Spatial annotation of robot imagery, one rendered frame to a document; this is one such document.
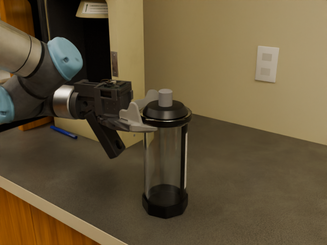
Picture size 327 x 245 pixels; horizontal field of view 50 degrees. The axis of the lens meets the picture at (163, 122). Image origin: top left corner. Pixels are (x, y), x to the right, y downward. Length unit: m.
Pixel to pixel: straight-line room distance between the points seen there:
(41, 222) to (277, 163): 0.66
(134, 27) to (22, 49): 0.45
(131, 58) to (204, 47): 0.38
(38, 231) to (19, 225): 0.10
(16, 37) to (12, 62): 0.04
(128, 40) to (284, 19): 0.49
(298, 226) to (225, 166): 0.28
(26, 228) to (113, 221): 0.39
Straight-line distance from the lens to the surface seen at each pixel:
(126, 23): 0.99
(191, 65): 1.35
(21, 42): 0.64
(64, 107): 0.78
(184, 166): 0.74
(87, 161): 1.02
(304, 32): 1.17
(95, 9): 1.06
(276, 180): 0.95
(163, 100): 0.69
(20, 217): 1.10
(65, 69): 0.67
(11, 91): 0.73
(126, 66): 1.01
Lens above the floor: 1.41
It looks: 22 degrees down
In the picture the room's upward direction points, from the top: straight up
